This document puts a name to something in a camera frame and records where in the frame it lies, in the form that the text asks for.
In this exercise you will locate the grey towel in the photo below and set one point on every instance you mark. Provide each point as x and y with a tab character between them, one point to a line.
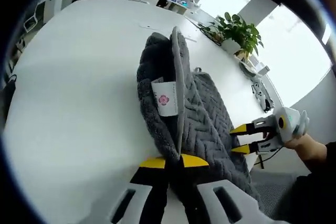
202	119

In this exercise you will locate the person's dark clothing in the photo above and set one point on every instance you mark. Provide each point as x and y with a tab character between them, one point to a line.
309	200

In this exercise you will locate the long white desk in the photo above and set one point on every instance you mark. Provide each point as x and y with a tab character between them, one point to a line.
178	5

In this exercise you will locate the person's right hand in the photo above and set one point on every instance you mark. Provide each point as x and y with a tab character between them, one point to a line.
307	146

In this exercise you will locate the green potted plant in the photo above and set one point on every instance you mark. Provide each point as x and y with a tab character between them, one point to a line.
236	28

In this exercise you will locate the white cabinet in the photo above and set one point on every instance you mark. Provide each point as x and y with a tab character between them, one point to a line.
51	6

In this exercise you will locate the grey fabric chair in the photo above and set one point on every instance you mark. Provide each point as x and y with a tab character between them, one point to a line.
273	182

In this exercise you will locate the white and black headset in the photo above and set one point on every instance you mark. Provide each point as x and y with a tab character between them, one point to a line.
249	68

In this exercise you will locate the white game controller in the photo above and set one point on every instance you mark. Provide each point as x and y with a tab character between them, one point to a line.
260	94

